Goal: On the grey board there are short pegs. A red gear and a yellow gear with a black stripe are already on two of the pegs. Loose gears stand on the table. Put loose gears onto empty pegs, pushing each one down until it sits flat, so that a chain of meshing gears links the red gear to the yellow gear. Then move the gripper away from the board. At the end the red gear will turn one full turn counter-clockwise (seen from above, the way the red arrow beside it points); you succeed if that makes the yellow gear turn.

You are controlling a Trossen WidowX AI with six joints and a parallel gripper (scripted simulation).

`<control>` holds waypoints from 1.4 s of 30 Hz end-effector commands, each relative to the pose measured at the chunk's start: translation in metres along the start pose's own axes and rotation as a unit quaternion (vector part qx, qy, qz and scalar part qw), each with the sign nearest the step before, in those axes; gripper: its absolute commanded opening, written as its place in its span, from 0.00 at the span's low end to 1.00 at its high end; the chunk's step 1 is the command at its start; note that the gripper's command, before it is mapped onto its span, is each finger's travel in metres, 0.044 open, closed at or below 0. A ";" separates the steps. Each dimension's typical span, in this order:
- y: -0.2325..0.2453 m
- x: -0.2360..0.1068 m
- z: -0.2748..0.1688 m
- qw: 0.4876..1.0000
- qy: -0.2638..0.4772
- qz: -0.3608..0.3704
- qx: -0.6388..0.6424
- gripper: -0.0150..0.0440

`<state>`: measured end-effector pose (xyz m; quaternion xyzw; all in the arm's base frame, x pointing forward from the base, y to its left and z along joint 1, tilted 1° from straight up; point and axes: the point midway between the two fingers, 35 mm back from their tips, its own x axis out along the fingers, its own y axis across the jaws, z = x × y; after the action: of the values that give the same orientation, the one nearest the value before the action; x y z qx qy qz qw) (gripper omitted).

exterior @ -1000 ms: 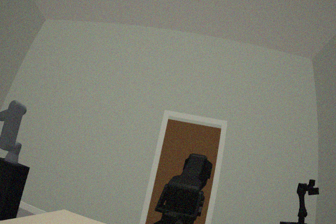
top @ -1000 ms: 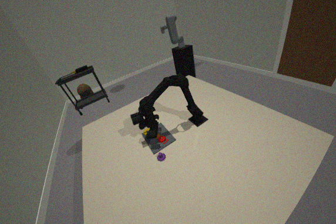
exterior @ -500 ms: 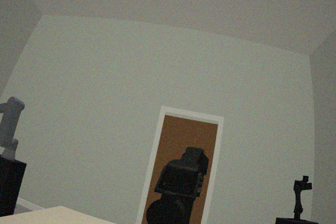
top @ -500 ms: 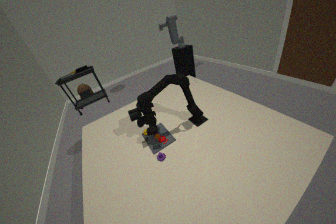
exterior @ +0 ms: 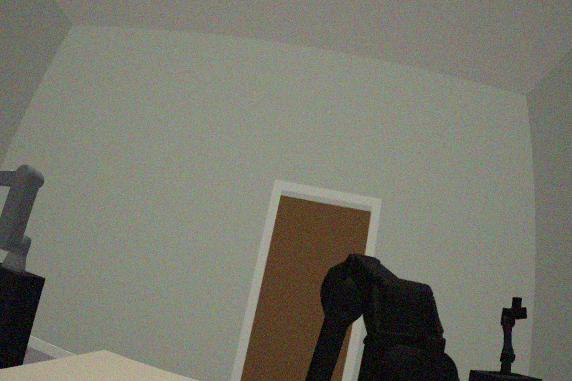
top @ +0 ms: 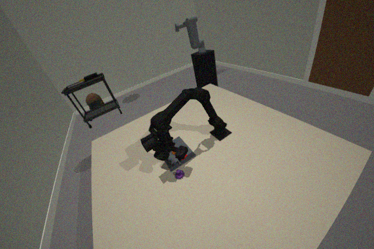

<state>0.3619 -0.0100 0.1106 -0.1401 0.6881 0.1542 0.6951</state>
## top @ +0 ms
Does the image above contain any purple gear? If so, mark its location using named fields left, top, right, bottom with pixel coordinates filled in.
left=175, top=169, right=184, bottom=179

